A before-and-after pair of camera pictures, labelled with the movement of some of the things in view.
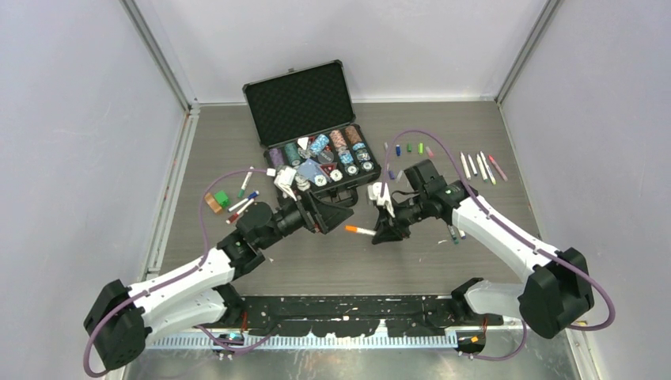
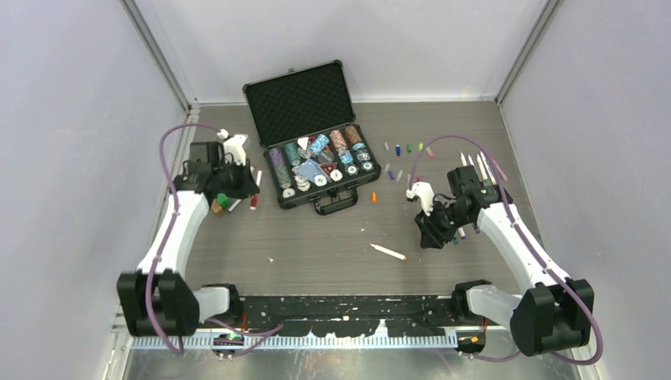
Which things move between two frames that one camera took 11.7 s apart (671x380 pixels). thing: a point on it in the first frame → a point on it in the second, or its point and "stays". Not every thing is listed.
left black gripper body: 308,216 → 233,180
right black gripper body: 407,212 → 441,225
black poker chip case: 305,121 stays
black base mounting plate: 263,314 stays
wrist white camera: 283,180 → 233,146
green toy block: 222,199 stays
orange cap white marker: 354,229 → 388,252
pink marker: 503,176 stays
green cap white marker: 481,168 stays
